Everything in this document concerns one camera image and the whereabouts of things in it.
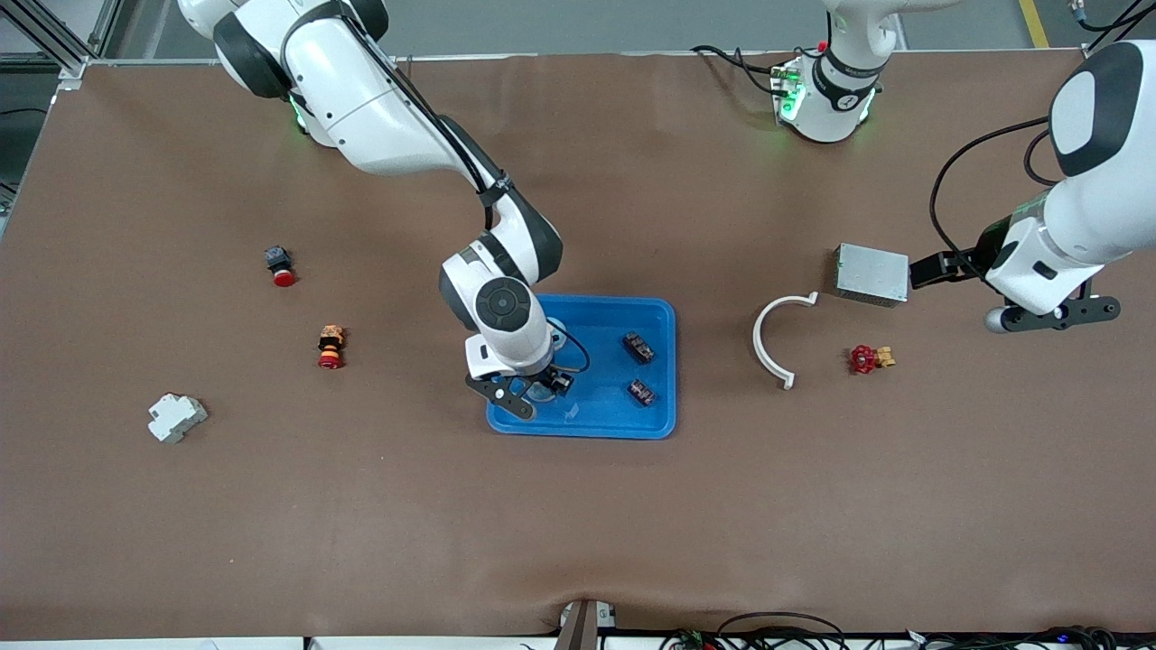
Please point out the blue plastic tray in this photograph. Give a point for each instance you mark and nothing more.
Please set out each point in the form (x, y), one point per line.
(596, 406)

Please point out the black electrolytic capacitor block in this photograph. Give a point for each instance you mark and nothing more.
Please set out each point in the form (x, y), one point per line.
(642, 393)
(638, 348)

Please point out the red yellow emergency stop switch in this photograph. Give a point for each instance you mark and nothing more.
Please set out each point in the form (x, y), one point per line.
(330, 348)

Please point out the light blue call bell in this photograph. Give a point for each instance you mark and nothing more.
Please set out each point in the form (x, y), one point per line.
(542, 394)
(560, 329)

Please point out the white DIN rail block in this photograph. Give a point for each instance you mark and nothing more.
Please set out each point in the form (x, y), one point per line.
(177, 418)

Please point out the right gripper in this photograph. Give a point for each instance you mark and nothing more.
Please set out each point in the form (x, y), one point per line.
(550, 379)

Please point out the aluminium frame profile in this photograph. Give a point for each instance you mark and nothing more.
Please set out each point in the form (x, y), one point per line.
(72, 74)
(1120, 18)

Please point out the white curved plastic bracket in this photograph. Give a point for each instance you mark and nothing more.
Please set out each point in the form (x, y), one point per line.
(787, 380)

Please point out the red push button switch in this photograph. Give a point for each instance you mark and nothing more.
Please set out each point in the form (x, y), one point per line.
(280, 262)

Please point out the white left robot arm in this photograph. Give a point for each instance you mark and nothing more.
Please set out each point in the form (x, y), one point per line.
(1102, 181)

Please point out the brown table cover mat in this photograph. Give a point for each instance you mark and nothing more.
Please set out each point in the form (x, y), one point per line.
(578, 515)

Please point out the grey metal power supply box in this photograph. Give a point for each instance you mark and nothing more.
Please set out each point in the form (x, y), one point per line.
(871, 273)

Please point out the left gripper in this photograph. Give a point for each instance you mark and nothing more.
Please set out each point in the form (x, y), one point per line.
(979, 251)

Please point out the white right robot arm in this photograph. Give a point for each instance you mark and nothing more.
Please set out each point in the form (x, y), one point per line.
(361, 99)

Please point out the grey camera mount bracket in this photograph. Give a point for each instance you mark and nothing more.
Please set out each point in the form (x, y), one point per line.
(582, 625)

